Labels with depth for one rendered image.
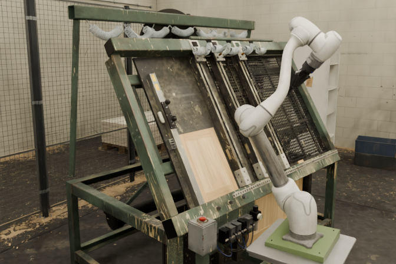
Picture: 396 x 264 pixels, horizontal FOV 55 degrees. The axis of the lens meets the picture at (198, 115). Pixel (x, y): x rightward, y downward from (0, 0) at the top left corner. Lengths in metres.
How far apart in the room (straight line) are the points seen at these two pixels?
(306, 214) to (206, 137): 0.92
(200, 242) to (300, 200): 0.61
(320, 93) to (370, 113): 1.56
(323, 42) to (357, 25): 5.49
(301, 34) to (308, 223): 1.05
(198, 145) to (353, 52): 5.36
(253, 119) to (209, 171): 0.72
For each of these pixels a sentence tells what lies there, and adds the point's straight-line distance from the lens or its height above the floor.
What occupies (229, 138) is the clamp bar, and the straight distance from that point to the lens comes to 2.84.
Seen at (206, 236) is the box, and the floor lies 0.87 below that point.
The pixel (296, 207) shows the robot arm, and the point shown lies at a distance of 2.26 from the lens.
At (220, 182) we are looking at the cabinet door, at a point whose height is 0.96.
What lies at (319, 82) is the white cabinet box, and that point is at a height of 1.36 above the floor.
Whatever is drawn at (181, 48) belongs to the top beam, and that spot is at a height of 1.89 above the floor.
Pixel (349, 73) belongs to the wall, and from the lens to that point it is 7.65.
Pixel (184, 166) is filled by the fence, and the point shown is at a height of 1.13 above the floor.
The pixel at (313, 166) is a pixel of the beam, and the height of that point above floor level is 0.84.
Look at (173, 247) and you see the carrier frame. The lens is 2.39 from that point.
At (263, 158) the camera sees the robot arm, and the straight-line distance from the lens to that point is 2.31.
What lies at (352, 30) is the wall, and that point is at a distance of 7.64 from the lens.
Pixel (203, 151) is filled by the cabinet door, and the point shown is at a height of 1.18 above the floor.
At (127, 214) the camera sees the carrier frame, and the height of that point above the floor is 0.78.
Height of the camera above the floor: 1.88
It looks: 10 degrees down
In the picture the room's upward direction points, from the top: straight up
